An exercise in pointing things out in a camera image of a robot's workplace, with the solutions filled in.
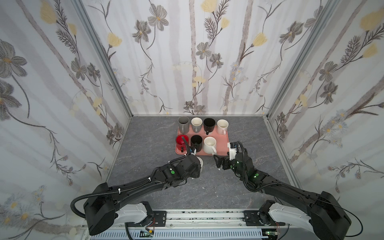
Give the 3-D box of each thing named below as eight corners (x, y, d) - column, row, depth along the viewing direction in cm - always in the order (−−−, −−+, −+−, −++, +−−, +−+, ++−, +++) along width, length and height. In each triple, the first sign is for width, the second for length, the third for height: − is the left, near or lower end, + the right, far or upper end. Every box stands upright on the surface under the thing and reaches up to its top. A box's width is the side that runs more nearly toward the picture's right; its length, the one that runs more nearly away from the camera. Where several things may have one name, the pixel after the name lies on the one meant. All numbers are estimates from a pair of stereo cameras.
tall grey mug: (178, 136, 109) (177, 127, 100) (179, 125, 115) (178, 116, 107) (188, 136, 109) (188, 127, 101) (189, 125, 116) (188, 116, 107)
